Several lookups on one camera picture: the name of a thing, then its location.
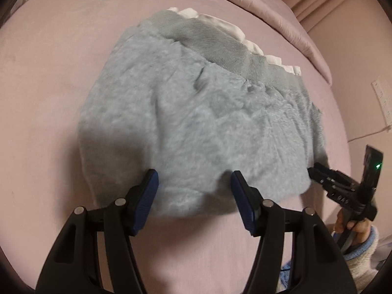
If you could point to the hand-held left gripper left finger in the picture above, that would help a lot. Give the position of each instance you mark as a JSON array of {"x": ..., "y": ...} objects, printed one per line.
[{"x": 147, "y": 196}]

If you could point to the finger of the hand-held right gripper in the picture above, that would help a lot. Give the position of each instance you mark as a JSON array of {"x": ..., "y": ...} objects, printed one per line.
[
  {"x": 335, "y": 176},
  {"x": 317, "y": 176}
]

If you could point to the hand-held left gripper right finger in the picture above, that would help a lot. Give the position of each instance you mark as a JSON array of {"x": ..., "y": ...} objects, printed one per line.
[{"x": 242, "y": 196}]

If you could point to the grey printed sweatshirt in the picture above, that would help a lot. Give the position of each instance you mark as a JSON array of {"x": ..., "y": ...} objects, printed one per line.
[{"x": 196, "y": 122}]

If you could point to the person's right forearm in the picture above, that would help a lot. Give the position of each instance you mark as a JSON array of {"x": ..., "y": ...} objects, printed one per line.
[{"x": 363, "y": 257}]

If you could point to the person's right hand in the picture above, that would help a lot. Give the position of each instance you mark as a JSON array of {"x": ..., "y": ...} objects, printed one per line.
[{"x": 360, "y": 229}]

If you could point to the blue fluffy robe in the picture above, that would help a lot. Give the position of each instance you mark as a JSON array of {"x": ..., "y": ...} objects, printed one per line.
[{"x": 284, "y": 277}]

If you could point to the pink quilted duvet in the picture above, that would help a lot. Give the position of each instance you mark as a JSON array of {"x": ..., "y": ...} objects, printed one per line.
[{"x": 291, "y": 21}]

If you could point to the pink curtain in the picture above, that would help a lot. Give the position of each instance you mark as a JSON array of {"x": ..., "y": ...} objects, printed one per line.
[{"x": 333, "y": 3}]

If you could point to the white wall socket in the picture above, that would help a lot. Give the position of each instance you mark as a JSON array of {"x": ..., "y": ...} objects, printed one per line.
[{"x": 382, "y": 98}]

